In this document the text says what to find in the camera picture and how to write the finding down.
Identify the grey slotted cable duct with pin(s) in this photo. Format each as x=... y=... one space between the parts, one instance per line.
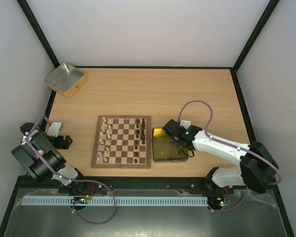
x=118 y=201

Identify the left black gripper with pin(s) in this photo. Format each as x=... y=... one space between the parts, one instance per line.
x=67 y=144

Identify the wooden chess board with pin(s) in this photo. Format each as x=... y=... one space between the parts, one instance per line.
x=122 y=141

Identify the gold tin lid tray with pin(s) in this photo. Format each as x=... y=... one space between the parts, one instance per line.
x=164 y=149

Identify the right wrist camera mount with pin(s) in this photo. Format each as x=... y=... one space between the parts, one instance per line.
x=185 y=123

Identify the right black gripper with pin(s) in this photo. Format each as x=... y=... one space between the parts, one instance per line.
x=177 y=139

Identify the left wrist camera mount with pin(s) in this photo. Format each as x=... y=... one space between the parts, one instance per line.
x=54 y=129

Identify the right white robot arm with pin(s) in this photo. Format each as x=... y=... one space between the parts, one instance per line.
x=254 y=165

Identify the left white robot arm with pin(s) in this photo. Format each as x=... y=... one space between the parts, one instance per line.
x=38 y=154

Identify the black metal frame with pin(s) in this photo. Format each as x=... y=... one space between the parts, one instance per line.
x=248 y=123

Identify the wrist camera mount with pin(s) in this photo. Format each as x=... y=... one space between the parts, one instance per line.
x=185 y=123
x=54 y=129

